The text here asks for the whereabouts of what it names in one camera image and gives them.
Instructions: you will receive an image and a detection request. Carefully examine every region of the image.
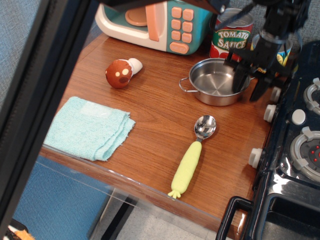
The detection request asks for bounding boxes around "toy microwave teal and white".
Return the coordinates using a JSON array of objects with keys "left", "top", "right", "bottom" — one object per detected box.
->
[{"left": 95, "top": 0, "right": 212, "bottom": 56}]

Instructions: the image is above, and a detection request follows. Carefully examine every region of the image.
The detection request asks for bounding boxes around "clear acrylic table guard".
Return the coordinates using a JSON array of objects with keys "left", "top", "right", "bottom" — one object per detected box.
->
[{"left": 13, "top": 156, "right": 216, "bottom": 240}]

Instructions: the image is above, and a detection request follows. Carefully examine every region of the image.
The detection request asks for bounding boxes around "light blue folded cloth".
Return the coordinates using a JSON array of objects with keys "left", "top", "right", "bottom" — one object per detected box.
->
[{"left": 44, "top": 96, "right": 135, "bottom": 161}]

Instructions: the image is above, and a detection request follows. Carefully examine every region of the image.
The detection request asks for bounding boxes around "yellow pineapple slices can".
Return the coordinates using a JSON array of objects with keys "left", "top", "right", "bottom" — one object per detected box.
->
[{"left": 250, "top": 34, "right": 293, "bottom": 66}]

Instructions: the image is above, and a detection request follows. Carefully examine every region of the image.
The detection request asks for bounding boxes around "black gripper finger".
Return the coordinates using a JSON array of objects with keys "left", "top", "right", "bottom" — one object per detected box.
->
[
  {"left": 249, "top": 75, "right": 273, "bottom": 102},
  {"left": 232, "top": 63, "right": 251, "bottom": 93}
]

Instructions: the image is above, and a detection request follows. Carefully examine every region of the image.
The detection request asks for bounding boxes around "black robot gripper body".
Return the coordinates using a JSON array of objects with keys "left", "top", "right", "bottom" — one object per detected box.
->
[{"left": 224, "top": 32, "right": 293, "bottom": 82}]

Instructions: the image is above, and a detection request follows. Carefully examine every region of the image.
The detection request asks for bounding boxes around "red tomato sauce can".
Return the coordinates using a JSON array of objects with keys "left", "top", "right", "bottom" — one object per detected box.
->
[{"left": 209, "top": 13, "right": 254, "bottom": 59}]

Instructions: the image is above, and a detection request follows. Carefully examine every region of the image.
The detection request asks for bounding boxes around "black braided cable sleeve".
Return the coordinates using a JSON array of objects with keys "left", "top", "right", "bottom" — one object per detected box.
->
[{"left": 0, "top": 0, "right": 101, "bottom": 226}]

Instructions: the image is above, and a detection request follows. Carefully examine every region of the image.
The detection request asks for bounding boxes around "brown plush mushroom toy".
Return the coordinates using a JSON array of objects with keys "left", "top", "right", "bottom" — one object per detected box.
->
[{"left": 105, "top": 58, "right": 143, "bottom": 89}]

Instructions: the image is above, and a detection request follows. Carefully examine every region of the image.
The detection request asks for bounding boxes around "black toy stove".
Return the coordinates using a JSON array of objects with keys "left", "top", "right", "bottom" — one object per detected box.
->
[{"left": 216, "top": 40, "right": 320, "bottom": 240}]

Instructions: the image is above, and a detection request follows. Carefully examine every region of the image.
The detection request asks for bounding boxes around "spoon with yellow handle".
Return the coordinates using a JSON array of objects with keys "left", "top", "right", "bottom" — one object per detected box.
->
[{"left": 167, "top": 115, "right": 217, "bottom": 199}]

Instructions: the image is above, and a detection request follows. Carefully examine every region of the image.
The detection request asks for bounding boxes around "small stainless steel pot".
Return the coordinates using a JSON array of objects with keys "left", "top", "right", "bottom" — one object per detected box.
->
[{"left": 179, "top": 58, "right": 252, "bottom": 107}]

